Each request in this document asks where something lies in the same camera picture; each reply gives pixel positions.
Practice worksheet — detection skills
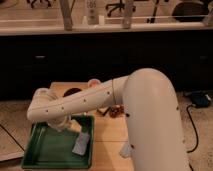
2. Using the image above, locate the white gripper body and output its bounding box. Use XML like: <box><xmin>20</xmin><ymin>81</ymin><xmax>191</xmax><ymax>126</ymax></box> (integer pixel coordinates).
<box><xmin>47</xmin><ymin>116</ymin><xmax>71</xmax><ymax>132</ymax></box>

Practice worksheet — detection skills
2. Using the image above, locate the pale blue sponge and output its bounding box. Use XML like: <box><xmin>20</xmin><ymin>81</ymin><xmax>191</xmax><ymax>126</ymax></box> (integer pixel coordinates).
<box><xmin>72</xmin><ymin>132</ymin><xmax>90</xmax><ymax>155</ymax></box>

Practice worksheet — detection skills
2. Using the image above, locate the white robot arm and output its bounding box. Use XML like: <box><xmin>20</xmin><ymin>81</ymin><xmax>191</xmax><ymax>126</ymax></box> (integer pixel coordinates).
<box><xmin>27</xmin><ymin>68</ymin><xmax>190</xmax><ymax>171</ymax></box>

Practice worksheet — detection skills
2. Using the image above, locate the green plastic tray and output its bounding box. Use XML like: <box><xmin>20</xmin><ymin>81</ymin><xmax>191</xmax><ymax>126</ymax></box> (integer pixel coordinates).
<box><xmin>21</xmin><ymin>116</ymin><xmax>94</xmax><ymax>169</ymax></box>

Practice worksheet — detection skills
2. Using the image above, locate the dark brown round object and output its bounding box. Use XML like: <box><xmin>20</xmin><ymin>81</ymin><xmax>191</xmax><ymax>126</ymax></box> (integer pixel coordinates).
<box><xmin>63</xmin><ymin>88</ymin><xmax>82</xmax><ymax>97</ymax></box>

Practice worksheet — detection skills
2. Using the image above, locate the orange pink cup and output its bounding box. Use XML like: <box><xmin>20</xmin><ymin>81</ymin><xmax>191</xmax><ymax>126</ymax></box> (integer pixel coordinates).
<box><xmin>87</xmin><ymin>79</ymin><xmax>101</xmax><ymax>88</ymax></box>

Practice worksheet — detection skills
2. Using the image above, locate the brown small toy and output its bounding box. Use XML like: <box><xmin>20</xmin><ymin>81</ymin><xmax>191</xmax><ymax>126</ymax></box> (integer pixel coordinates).
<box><xmin>96</xmin><ymin>105</ymin><xmax>124</xmax><ymax>118</ymax></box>

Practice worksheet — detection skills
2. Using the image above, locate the clear plastic wrapper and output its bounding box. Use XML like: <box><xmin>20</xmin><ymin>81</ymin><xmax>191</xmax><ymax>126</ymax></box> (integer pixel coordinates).
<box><xmin>119</xmin><ymin>142</ymin><xmax>131</xmax><ymax>158</ymax></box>

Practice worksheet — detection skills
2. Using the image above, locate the white bottle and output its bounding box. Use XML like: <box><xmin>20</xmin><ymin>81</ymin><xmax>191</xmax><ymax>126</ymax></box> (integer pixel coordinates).
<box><xmin>86</xmin><ymin>0</ymin><xmax>99</xmax><ymax>25</ymax></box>

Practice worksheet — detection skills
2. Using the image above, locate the black office chair base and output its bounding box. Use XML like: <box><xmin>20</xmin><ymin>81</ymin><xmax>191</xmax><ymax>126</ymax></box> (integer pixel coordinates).
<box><xmin>105</xmin><ymin>0</ymin><xmax>125</xmax><ymax>17</ymax></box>

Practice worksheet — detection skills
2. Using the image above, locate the black power adapter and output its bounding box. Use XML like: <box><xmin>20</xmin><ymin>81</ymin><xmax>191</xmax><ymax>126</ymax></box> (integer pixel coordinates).
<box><xmin>190</xmin><ymin>92</ymin><xmax>211</xmax><ymax>108</ymax></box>

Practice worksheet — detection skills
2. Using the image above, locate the black office chair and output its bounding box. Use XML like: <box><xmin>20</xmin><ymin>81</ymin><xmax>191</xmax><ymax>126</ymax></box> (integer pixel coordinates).
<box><xmin>172</xmin><ymin>0</ymin><xmax>209</xmax><ymax>22</ymax></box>

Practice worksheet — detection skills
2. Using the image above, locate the black cable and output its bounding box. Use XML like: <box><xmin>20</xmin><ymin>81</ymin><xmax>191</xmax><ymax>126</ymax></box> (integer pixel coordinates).
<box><xmin>185</xmin><ymin>104</ymin><xmax>200</xmax><ymax>154</ymax></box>

